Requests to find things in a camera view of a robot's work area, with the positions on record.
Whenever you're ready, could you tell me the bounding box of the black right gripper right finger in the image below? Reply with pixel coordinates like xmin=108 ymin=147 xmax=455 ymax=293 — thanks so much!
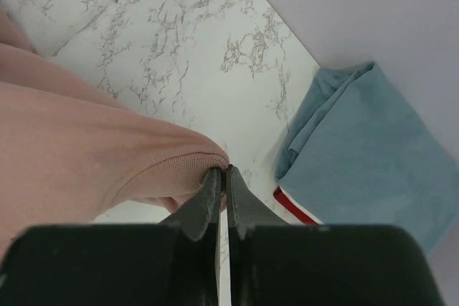
xmin=226 ymin=166 xmax=443 ymax=305

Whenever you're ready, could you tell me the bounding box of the folded blue t-shirt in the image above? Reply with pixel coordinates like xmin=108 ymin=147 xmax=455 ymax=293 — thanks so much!
xmin=275 ymin=63 xmax=458 ymax=252

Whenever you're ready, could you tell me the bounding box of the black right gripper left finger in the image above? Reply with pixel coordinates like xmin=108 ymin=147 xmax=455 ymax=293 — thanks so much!
xmin=1 ymin=169 xmax=219 ymax=305

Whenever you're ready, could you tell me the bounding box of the pink printed t-shirt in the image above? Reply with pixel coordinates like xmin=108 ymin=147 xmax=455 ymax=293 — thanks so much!
xmin=1 ymin=14 xmax=230 ymax=251

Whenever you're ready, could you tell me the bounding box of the folded red t-shirt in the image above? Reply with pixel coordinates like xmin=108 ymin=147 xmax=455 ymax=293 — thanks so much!
xmin=273 ymin=186 xmax=323 ymax=226

